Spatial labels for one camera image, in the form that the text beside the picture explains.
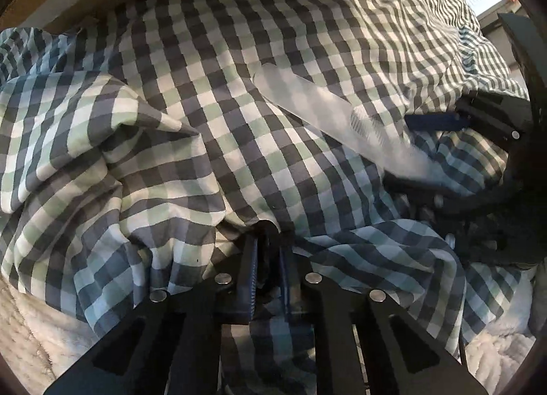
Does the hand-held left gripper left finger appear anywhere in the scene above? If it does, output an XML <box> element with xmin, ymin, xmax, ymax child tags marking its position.
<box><xmin>43</xmin><ymin>233</ymin><xmax>259</xmax><ymax>395</ymax></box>

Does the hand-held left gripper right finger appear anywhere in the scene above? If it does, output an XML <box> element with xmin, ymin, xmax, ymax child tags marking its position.
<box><xmin>278</xmin><ymin>245</ymin><xmax>490</xmax><ymax>395</ymax></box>

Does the grey checked bed sheet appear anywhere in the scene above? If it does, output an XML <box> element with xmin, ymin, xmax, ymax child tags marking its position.
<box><xmin>0</xmin><ymin>0</ymin><xmax>531</xmax><ymax>395</ymax></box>

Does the white fleece blanket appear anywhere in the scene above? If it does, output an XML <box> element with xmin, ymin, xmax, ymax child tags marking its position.
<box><xmin>0</xmin><ymin>267</ymin><xmax>539</xmax><ymax>395</ymax></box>

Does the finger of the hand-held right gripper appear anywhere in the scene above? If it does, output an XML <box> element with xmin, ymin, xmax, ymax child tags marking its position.
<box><xmin>404</xmin><ymin>90</ymin><xmax>533</xmax><ymax>152</ymax></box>
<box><xmin>382</xmin><ymin>173</ymin><xmax>519</xmax><ymax>216</ymax></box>

